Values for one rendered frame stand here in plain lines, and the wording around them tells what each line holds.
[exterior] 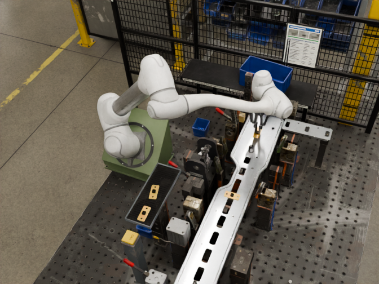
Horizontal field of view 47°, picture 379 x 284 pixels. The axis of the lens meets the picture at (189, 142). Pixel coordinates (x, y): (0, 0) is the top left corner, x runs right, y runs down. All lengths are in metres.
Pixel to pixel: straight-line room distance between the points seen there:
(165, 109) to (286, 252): 1.08
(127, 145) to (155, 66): 0.64
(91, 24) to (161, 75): 3.10
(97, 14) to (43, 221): 2.35
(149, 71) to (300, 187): 1.26
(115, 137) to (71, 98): 2.14
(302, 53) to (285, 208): 0.97
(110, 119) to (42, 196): 1.49
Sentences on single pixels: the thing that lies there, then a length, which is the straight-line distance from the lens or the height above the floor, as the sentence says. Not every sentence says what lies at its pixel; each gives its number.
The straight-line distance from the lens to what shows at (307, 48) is 2.82.
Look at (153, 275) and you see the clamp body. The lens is 2.08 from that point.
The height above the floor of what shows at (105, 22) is 0.36.
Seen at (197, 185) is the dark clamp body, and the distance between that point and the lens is 2.30.
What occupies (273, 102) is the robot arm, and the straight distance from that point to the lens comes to 2.20.
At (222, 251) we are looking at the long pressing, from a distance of 2.18.
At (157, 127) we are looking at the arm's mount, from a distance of 2.69.
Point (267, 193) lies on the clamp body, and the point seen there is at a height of 1.04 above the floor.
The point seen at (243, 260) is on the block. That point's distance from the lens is 2.13.
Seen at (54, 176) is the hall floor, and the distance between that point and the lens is 3.95.
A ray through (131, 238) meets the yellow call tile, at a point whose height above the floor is 1.16.
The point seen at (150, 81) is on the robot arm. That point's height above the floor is 1.62.
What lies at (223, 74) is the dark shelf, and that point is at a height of 1.03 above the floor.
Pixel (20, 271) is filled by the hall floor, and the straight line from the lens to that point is 3.55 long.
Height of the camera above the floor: 2.93
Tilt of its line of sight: 48 degrees down
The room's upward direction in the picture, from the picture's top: 5 degrees counter-clockwise
